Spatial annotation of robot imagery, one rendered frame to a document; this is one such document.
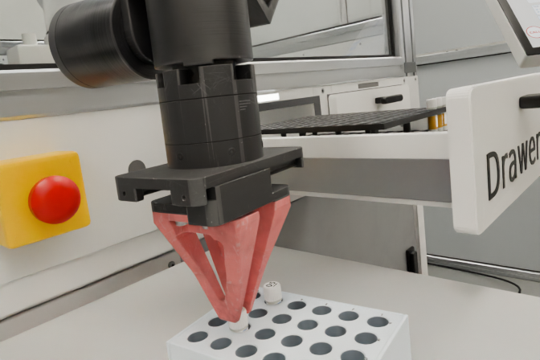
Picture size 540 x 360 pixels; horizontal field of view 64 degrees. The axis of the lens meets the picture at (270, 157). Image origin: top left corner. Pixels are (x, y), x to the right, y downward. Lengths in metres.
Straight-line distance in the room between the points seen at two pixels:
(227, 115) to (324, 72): 0.56
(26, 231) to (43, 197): 0.04
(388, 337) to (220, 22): 0.19
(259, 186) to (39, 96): 0.29
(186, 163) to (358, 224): 0.68
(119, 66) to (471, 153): 0.24
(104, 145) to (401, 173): 0.30
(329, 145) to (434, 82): 1.82
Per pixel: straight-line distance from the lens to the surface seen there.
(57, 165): 0.43
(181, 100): 0.24
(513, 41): 1.27
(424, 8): 2.26
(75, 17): 0.30
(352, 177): 0.41
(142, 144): 0.51
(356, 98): 0.82
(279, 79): 0.67
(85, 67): 0.30
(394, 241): 1.04
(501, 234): 2.27
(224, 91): 0.23
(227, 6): 0.24
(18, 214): 0.42
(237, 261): 0.25
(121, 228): 0.51
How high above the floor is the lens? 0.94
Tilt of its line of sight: 8 degrees down
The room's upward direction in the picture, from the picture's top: 7 degrees counter-clockwise
